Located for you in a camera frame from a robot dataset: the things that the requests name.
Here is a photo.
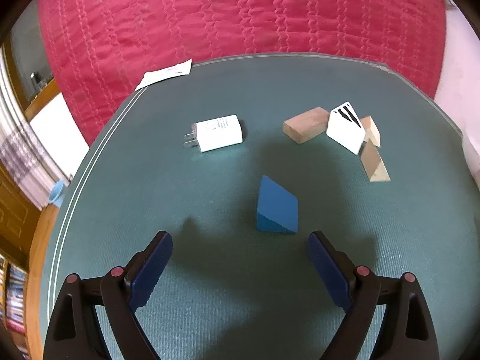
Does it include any plain wooden cube block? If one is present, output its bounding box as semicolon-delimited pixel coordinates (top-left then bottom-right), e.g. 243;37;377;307
360;115;381;147

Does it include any light blue cup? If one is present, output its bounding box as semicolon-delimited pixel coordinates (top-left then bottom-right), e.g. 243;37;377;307
49;180;66;207

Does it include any plain wooden triangle block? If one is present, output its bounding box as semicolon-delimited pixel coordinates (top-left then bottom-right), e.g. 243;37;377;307
360;139;391;182

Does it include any white USB power adapter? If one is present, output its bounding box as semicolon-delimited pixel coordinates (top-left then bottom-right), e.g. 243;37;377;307
184;115;243;153

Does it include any white curtain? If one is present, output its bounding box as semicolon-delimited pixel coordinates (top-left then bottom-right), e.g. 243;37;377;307
0;56;68;209

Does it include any red quilted cover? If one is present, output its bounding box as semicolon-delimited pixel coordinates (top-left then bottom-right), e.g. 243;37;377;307
37;0;447;143

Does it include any plain rectangular wooden block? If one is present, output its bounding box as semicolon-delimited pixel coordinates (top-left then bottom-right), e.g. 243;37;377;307
282;107;329;145

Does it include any blue wedge block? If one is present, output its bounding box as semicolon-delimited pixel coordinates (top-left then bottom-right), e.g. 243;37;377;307
256;175;299;234

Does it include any white zebra striped triangle block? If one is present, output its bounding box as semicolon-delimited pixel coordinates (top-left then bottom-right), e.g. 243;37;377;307
326;102;366;155

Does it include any white paper slip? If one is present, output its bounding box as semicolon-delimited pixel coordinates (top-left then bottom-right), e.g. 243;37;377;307
135;58;192;91

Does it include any wooden bookshelf with books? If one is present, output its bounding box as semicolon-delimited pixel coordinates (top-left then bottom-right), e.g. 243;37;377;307
0;255;30;359

